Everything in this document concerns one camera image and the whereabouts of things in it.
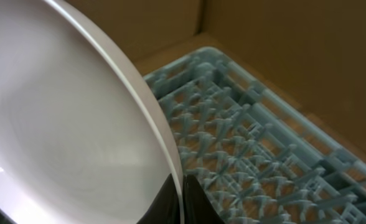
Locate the large pink plate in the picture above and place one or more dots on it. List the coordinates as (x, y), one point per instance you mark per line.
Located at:
(82, 137)

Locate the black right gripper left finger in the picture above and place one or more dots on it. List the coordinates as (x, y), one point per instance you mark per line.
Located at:
(165, 207)

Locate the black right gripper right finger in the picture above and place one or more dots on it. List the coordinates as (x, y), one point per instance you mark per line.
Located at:
(197, 207)

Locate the grey plastic dish rack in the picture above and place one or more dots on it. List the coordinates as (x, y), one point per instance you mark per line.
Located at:
(257, 158)

